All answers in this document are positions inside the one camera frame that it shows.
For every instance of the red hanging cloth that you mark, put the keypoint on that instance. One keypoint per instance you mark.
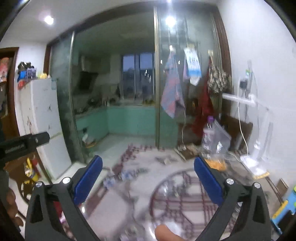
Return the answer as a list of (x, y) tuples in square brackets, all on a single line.
[(203, 110)]

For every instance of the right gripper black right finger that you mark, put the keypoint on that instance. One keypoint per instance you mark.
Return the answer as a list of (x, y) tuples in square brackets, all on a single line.
[(252, 222)]

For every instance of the plaid hanging towel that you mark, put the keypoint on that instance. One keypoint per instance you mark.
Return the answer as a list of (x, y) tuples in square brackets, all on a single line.
[(172, 100)]

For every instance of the white desk lamp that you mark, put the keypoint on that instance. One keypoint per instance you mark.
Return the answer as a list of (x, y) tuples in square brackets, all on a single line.
[(253, 109)]

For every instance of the purple cap water bottle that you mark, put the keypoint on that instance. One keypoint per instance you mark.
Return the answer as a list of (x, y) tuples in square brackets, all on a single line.
[(208, 137)]

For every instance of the left hand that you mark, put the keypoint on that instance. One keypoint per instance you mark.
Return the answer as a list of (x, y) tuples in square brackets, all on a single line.
[(12, 208)]

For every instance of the leopard print hanging bag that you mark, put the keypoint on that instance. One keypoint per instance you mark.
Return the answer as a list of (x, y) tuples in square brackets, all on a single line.
[(218, 80)]

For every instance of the white refrigerator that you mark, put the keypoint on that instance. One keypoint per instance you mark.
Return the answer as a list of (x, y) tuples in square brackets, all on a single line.
[(40, 113)]

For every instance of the white blue hanging bag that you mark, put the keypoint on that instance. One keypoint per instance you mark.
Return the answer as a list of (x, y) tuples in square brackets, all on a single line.
[(192, 68)]

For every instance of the right hand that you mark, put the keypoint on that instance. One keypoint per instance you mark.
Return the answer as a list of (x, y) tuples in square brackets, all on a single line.
[(163, 233)]

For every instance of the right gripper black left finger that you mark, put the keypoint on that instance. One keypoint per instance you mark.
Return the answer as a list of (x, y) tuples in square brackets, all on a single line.
[(43, 222)]

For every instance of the teal kitchen cabinets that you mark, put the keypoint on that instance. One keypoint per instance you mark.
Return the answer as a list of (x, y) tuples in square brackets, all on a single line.
[(130, 120)]

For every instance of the clear bag with yellow snacks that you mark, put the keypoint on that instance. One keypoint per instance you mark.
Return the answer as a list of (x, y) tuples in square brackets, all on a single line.
[(222, 145)]

